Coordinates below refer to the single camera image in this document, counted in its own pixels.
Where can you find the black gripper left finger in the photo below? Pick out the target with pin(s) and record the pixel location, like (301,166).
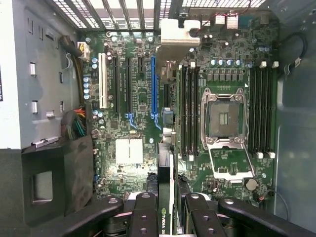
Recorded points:
(145,217)

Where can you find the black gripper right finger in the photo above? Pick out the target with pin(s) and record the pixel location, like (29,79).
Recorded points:
(202,217)

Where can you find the coin battery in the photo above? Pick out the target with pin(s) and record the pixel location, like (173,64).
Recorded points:
(251,184)

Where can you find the silver socket cover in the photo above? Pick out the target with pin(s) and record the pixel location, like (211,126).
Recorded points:
(230,163)

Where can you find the silver chipset heatsink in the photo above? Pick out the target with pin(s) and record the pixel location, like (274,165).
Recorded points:
(129,151)

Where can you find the black air shroud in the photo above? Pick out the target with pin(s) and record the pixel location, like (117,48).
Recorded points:
(76,172)

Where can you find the CPU socket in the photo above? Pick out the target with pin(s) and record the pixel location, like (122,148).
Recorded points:
(223,118)

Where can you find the black RAM slot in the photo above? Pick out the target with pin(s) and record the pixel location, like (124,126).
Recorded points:
(259,111)
(272,111)
(196,111)
(265,111)
(190,111)
(252,111)

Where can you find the green motherboard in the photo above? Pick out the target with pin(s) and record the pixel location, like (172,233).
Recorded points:
(138,98)

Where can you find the long black expansion slot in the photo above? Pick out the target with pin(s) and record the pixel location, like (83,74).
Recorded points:
(116,86)
(128,86)
(166,95)

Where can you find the blue expansion slot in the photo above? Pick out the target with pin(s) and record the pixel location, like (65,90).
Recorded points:
(153,86)

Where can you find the black open PC case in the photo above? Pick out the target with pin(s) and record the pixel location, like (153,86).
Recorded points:
(296,123)

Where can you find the white expansion slot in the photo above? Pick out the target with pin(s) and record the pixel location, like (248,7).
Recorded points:
(103,81)

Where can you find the short black expansion slot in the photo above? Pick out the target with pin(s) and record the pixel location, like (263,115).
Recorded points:
(141,66)

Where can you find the white power connector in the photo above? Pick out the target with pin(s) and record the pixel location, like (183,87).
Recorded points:
(84,50)

